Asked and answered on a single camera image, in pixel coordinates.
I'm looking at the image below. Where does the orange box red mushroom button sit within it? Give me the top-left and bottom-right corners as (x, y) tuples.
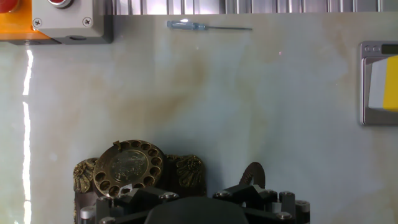
(0, 0), (52, 42)

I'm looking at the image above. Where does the blue handled screwdriver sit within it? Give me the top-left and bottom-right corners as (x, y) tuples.
(167, 20), (253, 31)

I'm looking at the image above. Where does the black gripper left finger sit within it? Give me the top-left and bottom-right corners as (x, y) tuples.
(80, 183), (180, 224)

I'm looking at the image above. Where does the grey box red push button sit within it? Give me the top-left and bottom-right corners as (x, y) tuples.
(32, 0), (114, 45)

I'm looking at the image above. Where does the silver digital scale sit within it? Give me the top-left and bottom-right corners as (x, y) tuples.
(360, 40), (398, 126)

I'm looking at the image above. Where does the red brass rotary phone base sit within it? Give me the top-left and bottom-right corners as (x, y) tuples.
(73, 139), (208, 224)

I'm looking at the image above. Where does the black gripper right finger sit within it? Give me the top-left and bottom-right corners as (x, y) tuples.
(213, 184), (311, 224)

